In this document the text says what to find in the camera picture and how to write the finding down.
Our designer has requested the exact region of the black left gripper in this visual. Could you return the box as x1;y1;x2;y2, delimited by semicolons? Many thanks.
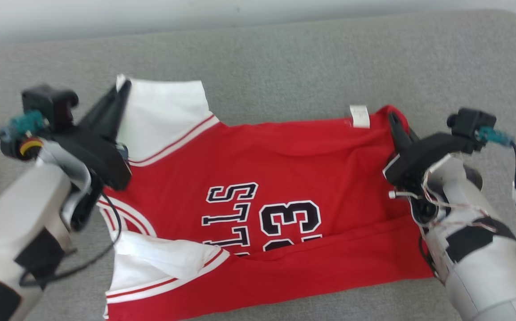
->
53;79;132;191

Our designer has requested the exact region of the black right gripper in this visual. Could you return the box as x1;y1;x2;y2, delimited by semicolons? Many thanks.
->
382;111;479;188

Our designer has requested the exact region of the red basketball jersey number 23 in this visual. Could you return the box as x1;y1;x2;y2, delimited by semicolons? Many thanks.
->
98;74;434;321

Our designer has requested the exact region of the grey fabric sofa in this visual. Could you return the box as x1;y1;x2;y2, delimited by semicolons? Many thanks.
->
0;9;516;321

